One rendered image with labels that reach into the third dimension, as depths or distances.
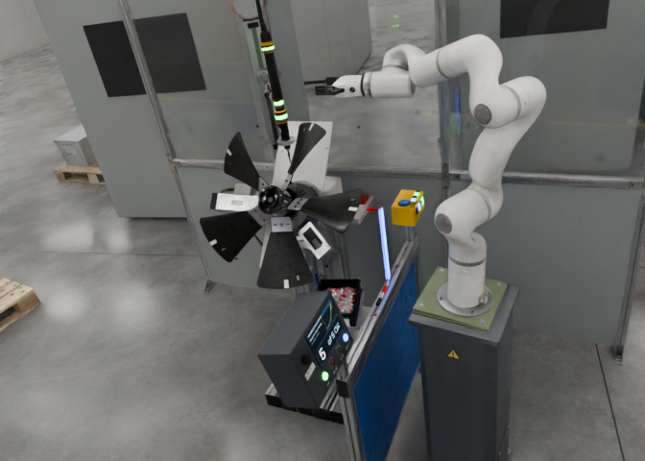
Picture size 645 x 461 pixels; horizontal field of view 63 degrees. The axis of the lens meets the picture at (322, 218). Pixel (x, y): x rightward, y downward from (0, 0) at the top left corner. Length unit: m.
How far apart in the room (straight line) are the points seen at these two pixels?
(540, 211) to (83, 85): 3.56
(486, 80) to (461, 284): 0.70
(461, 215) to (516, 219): 1.13
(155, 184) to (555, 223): 3.30
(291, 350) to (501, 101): 0.80
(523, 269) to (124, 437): 2.23
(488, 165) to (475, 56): 0.30
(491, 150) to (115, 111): 3.62
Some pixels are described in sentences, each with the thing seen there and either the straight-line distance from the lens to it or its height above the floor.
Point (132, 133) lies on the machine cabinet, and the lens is 4.66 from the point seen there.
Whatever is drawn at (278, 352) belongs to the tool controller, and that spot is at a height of 1.25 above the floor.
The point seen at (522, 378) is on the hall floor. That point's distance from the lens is 2.97.
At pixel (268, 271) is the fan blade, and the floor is 1.00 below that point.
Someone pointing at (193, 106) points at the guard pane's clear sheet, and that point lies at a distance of 3.16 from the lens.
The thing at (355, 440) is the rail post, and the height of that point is 0.57.
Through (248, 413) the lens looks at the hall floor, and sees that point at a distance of 2.95.
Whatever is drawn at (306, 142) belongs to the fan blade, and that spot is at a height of 1.39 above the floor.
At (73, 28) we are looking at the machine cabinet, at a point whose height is 1.72.
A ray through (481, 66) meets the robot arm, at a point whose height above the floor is 1.77.
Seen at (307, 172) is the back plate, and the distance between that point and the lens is 2.38.
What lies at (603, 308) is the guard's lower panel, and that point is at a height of 0.28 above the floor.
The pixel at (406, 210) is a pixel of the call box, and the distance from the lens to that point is 2.22.
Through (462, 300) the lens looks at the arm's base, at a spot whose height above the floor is 0.99.
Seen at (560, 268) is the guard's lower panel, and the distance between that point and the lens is 2.85.
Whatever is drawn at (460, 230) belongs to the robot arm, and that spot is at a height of 1.30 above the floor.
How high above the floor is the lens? 2.16
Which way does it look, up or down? 30 degrees down
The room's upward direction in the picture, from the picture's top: 10 degrees counter-clockwise
